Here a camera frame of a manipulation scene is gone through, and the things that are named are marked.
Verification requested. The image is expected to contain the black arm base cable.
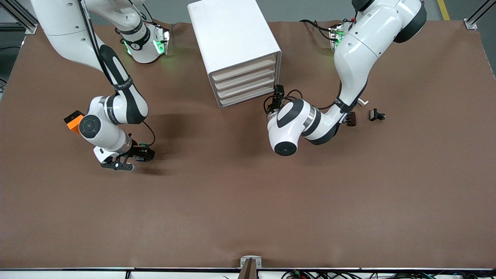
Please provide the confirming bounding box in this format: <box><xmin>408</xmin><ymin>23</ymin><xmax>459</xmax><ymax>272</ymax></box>
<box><xmin>300</xmin><ymin>19</ymin><xmax>334</xmax><ymax>41</ymax></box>

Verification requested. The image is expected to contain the brown table mat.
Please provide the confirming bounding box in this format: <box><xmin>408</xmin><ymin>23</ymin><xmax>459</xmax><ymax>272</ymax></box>
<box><xmin>0</xmin><ymin>20</ymin><xmax>496</xmax><ymax>270</ymax></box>

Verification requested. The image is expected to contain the metal table edge bracket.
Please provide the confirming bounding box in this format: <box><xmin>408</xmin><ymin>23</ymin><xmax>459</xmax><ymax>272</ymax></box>
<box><xmin>240</xmin><ymin>256</ymin><xmax>262</xmax><ymax>279</ymax></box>

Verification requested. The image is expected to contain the aluminium frame post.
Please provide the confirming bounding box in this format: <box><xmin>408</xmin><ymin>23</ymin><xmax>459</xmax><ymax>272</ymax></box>
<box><xmin>0</xmin><ymin>0</ymin><xmax>38</xmax><ymax>34</ymax></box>
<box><xmin>464</xmin><ymin>0</ymin><xmax>496</xmax><ymax>31</ymax></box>

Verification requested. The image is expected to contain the orange and black button box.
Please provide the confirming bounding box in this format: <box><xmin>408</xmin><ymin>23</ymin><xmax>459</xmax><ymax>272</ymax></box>
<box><xmin>64</xmin><ymin>110</ymin><xmax>85</xmax><ymax>135</ymax></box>

